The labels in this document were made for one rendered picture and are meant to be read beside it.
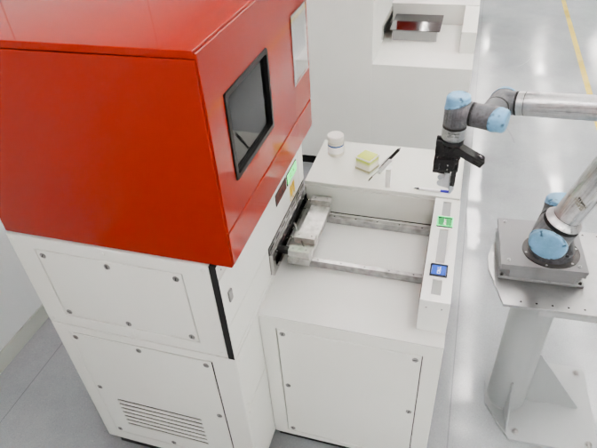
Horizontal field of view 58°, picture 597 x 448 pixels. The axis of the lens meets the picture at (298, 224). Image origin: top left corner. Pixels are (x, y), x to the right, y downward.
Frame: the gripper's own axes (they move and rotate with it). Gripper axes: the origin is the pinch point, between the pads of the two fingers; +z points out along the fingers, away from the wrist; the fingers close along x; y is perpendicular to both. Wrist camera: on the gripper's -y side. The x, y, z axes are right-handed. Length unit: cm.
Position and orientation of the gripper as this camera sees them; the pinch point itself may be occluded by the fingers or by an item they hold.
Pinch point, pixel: (451, 189)
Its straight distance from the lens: 193.0
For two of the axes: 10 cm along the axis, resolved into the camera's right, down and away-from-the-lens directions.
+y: -9.6, -1.3, 2.6
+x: -2.8, 6.1, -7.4
